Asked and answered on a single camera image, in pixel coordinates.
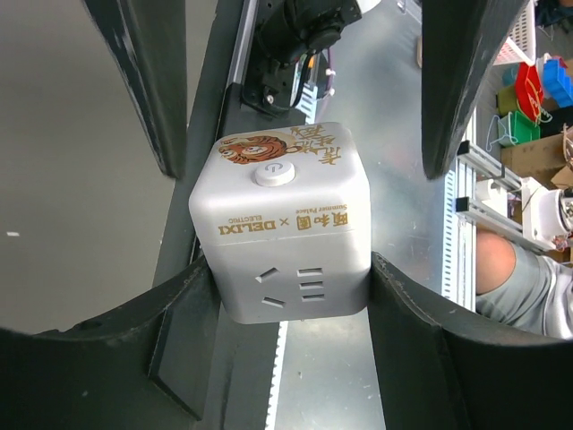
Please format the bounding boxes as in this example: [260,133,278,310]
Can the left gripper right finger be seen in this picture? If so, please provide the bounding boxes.
[367,253,572,429]

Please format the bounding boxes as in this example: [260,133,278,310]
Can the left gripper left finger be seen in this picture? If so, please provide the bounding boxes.
[1,259,219,429]

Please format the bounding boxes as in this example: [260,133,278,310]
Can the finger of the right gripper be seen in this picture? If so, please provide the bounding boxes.
[84,0,187,179]
[421,0,526,180]

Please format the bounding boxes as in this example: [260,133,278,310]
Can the white cube socket adapter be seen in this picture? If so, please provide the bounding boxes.
[189,123,372,324]

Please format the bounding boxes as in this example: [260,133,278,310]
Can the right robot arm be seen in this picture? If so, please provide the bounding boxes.
[85,1,526,179]

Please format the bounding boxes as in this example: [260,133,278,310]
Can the coloured plastic bins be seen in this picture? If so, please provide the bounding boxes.
[492,54,572,147]

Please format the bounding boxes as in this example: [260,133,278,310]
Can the person in grey shirt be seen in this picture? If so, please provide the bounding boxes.
[475,230,572,340]

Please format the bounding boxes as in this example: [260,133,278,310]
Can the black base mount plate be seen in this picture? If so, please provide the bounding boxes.
[151,1,305,429]

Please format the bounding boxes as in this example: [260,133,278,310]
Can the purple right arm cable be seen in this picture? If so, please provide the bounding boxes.
[324,44,337,99]

